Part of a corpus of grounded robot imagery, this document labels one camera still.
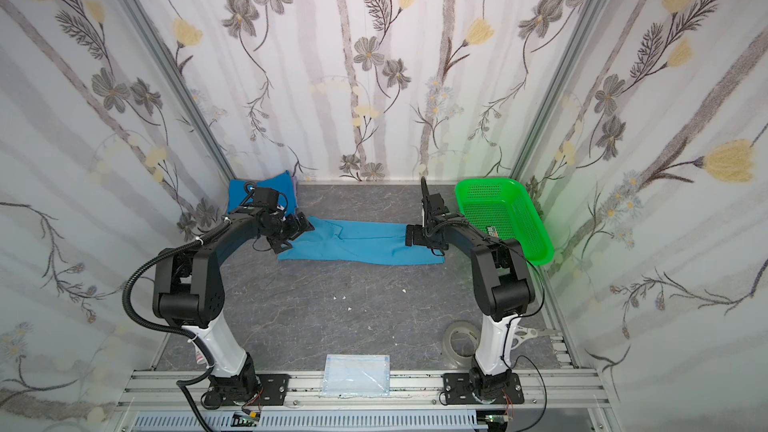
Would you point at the clear tape roll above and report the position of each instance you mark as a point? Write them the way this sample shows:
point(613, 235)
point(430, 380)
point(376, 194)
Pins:
point(459, 343)

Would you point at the folded blue t-shirt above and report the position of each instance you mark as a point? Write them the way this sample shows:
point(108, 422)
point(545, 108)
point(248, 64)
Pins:
point(283, 183)

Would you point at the white slotted cable duct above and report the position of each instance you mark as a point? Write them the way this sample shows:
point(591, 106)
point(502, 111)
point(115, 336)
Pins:
point(376, 420)

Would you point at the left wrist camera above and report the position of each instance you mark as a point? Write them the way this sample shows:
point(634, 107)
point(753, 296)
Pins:
point(262, 200)

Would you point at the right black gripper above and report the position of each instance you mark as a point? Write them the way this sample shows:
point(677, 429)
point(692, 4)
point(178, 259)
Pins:
point(429, 231)

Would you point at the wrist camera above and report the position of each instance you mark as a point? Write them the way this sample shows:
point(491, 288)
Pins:
point(434, 209)
point(262, 200)

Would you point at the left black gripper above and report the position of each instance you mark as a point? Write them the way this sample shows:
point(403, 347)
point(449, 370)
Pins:
point(288, 230)

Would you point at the clear plastic bag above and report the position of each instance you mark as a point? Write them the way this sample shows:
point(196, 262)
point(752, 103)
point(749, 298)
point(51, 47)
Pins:
point(366, 376)

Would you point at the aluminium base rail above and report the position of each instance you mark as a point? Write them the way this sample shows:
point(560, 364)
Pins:
point(408, 390)

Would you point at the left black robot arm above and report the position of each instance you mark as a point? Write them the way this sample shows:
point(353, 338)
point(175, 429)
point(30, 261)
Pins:
point(189, 294)

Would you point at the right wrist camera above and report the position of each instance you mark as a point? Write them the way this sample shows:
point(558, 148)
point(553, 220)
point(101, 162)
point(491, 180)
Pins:
point(434, 209)

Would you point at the green plastic basket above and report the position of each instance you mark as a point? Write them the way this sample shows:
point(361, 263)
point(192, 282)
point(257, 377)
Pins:
point(505, 204)

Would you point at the teal t-shirt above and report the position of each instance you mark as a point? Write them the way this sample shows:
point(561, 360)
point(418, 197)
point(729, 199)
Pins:
point(367, 242)

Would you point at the white scissors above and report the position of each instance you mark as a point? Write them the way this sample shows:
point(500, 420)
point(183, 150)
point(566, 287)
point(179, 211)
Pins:
point(523, 334)

